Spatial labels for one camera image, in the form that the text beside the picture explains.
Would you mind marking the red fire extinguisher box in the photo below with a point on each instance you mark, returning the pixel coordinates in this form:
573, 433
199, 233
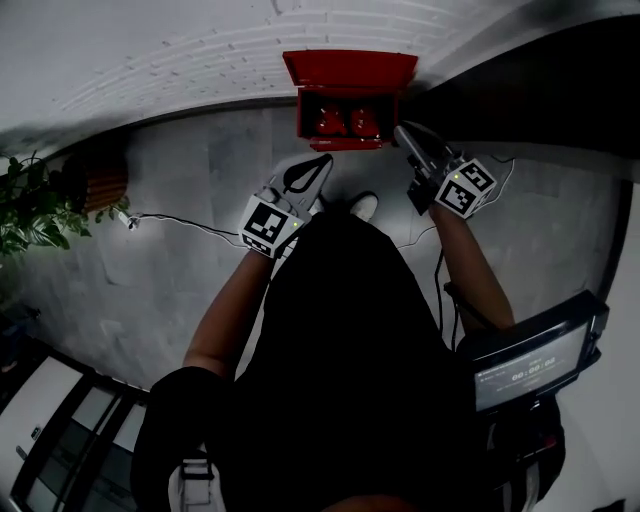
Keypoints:
350, 70

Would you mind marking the green leafy plant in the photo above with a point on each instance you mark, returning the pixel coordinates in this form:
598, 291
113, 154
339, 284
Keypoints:
35, 210

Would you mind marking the person's white shoe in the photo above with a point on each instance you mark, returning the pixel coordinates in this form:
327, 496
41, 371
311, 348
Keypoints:
365, 206

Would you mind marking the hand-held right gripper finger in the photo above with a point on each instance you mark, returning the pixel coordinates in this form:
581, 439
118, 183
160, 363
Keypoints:
406, 142
431, 137

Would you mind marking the person's left forearm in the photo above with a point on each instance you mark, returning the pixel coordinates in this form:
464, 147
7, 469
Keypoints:
235, 310

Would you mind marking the person's black clothing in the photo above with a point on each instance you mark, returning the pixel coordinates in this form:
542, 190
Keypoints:
345, 380

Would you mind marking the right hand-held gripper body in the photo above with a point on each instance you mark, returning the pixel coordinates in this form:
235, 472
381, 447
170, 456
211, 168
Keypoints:
462, 187

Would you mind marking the white power plug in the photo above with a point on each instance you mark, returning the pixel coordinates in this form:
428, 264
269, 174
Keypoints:
133, 221

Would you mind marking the glass door with black frame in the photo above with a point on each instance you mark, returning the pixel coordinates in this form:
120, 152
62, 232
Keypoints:
65, 430

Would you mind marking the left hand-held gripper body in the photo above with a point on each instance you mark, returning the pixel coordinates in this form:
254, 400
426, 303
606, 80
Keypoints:
265, 225

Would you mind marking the black monitor with timer screen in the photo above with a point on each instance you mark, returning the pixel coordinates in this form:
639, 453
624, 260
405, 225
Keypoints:
532, 360

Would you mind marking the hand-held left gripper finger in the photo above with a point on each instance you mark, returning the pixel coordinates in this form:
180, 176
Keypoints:
319, 180
292, 167

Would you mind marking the person's right forearm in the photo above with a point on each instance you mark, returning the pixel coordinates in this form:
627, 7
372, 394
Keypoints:
475, 270

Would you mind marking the brown slatted plant pot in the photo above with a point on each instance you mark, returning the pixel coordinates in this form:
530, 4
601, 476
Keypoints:
102, 182

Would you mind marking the red fire extinguisher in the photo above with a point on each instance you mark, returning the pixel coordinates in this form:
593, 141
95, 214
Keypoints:
366, 122
331, 122

